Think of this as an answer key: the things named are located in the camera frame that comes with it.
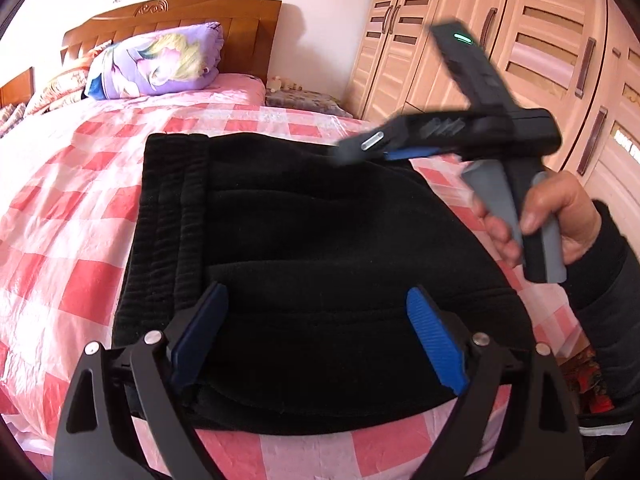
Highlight person's right forearm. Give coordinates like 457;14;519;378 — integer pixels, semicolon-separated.
560;200;640;403

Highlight person's right hand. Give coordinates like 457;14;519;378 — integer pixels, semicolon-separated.
472;170;602;267

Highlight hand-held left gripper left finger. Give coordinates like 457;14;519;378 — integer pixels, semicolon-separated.
52;281;231;480

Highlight checked grey pillow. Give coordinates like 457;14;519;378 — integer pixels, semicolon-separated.
0;102;27;139

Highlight black pants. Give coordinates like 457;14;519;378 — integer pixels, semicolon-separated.
111;133;536;436

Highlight floral covered nightstand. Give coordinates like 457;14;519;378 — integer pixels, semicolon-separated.
264;88;354;120

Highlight pink floral bed cover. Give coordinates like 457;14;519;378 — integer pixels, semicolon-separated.
30;72;267;111

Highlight plain wooden headboard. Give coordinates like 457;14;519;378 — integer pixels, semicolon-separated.
0;66;36;108

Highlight red checked plastic sheet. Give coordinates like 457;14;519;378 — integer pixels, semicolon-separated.
0;74;591;480

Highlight orange floral pillow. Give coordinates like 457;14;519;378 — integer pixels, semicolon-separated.
22;40;113;116

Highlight carved wooden headboard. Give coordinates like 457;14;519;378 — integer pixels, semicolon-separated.
60;0;283;83

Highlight person's dark clothing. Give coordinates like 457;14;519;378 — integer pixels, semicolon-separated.
575;395;640;480

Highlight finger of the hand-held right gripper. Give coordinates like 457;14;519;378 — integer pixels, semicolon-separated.
331;114;441;168

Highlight purple floral pillow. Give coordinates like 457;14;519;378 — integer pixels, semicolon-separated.
84;21;224;100

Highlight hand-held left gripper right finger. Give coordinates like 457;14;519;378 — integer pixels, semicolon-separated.
405;286;586;480

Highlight light wooden wardrobe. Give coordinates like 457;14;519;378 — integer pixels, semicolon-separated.
345;0;640;213

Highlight red floral cloth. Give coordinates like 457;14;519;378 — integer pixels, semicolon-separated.
556;345;610;413

